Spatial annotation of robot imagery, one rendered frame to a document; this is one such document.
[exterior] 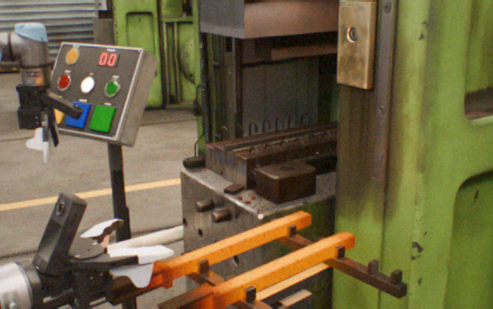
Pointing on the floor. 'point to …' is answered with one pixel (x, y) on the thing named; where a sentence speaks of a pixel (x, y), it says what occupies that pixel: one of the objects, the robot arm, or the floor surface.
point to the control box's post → (118, 199)
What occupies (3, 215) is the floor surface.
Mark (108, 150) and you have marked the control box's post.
